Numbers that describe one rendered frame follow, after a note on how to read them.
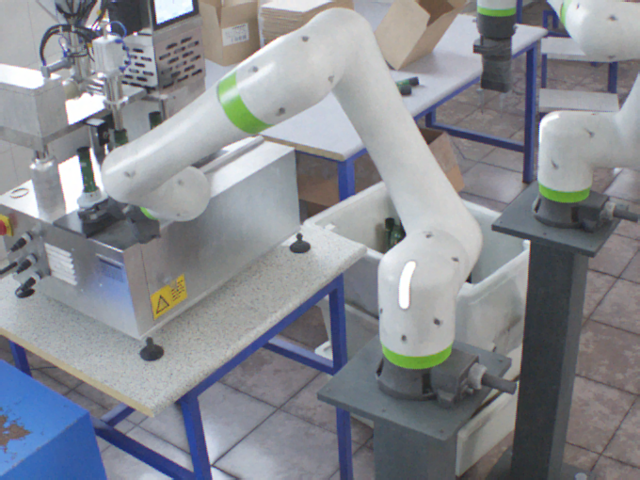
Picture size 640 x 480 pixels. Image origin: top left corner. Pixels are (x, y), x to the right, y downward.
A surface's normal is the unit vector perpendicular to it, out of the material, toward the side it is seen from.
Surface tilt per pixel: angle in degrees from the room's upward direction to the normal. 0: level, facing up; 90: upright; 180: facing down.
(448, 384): 81
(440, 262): 16
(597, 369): 0
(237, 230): 90
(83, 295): 90
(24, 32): 90
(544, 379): 90
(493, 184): 0
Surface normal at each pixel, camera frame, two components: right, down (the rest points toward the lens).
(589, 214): -0.58, 0.30
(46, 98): 0.80, 0.26
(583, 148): 0.01, 0.47
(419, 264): -0.06, -0.73
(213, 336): -0.07, -0.87
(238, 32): 0.55, 0.39
